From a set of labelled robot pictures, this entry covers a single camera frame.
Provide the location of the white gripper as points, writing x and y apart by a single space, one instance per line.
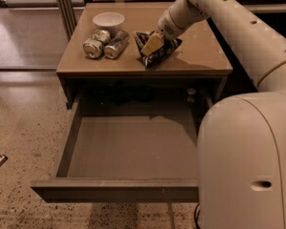
166 26

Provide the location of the blue Kettle chip bag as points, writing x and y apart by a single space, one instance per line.
157 57

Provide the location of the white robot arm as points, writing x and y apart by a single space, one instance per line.
241 144

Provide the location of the open grey top drawer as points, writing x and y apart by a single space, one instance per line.
135 152

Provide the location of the blue silver soda can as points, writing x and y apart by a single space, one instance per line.
117 45

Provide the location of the white bowl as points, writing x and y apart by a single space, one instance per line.
110 21

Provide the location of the green soda can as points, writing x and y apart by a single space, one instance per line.
94 46

